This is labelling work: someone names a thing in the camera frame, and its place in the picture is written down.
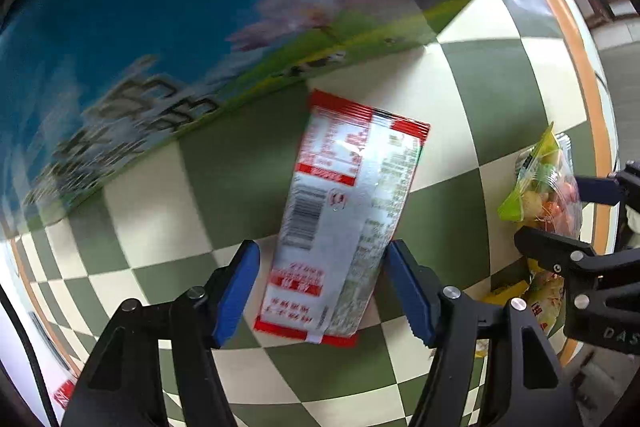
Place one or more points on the clear colourful candy bag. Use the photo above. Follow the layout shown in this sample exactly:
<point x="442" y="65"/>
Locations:
<point x="537" y="187"/>

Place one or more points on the large yellow and red snack bag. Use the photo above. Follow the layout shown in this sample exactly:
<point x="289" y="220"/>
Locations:
<point x="547" y="307"/>

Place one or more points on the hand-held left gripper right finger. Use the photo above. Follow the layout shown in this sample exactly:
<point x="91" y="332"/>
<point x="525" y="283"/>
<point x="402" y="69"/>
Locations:
<point x="407" y="292"/>

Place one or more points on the blue printed cardboard box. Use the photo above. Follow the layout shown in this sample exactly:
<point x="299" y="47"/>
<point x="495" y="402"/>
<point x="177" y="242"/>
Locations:
<point x="175" y="22"/>

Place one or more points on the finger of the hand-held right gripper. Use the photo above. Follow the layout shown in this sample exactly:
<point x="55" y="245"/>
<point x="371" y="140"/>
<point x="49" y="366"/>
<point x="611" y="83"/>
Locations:
<point x="555" y="252"/>
<point x="600" y="189"/>

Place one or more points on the red and white snack packet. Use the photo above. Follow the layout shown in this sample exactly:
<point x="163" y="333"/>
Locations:
<point x="345" y="217"/>

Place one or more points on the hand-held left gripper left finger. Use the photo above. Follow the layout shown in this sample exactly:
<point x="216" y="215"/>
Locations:
<point x="237" y="292"/>

